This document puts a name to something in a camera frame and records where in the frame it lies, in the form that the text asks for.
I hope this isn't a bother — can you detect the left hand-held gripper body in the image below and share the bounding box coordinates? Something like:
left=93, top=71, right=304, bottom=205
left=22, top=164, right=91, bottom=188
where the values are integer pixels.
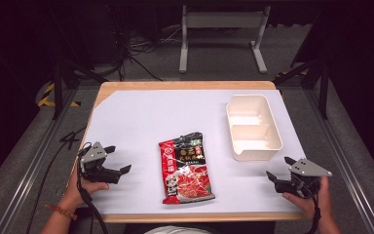
left=78, top=140, right=123, bottom=185

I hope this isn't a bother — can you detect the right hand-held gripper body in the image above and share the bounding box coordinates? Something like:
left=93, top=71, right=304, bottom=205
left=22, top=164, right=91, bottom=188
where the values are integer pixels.
left=274, top=157, right=333, bottom=199

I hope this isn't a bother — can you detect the white plastic divided container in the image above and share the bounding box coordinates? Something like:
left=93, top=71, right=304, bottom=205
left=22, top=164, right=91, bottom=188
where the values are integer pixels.
left=225, top=94, right=284, bottom=163

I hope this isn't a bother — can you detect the red black seasoning packet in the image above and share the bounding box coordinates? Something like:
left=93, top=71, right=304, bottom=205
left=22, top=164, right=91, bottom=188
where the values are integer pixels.
left=158, top=131, right=216, bottom=206

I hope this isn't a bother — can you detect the person's left hand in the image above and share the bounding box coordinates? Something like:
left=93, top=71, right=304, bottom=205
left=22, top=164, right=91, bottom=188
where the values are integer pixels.
left=57, top=164, right=111, bottom=212

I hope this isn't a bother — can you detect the person's right hand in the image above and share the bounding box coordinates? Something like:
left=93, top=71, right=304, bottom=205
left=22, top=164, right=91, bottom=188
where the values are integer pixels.
left=281, top=176, right=334, bottom=222

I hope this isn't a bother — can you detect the white table mat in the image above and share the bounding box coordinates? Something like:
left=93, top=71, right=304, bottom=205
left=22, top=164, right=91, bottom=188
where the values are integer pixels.
left=82, top=89, right=307, bottom=215

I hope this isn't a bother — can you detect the black tripod stand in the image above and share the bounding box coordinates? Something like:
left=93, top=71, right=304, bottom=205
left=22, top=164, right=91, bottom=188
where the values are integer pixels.
left=47, top=9, right=109, bottom=121
left=273, top=58, right=331, bottom=121

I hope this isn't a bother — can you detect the person's white shirt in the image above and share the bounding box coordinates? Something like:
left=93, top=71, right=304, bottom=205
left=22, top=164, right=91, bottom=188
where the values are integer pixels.
left=143, top=225, right=216, bottom=234

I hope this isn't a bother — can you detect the yellow black hazard tape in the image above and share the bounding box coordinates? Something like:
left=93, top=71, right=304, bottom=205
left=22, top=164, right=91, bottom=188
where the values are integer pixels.
left=37, top=82, right=81, bottom=108

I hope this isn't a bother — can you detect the white metal stand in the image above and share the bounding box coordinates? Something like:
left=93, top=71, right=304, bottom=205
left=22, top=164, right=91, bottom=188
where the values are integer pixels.
left=178, top=4, right=272, bottom=75

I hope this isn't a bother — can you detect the aluminium floor rail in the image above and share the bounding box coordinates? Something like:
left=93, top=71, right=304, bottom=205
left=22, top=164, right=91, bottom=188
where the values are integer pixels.
left=0, top=87, right=80, bottom=234
left=304, top=87, right=374, bottom=234

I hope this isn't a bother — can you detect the right hand-held gripper cable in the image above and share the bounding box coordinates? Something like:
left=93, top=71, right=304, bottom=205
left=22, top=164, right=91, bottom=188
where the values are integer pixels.
left=300, top=181, right=323, bottom=234

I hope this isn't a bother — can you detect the orange bead bracelet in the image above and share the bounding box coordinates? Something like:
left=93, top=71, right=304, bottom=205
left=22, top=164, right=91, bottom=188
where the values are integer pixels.
left=44, top=203, right=78, bottom=221

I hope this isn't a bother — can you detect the black floor cable bundle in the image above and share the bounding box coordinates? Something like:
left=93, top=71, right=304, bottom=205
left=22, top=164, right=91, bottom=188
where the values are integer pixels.
left=108, top=4, right=184, bottom=83

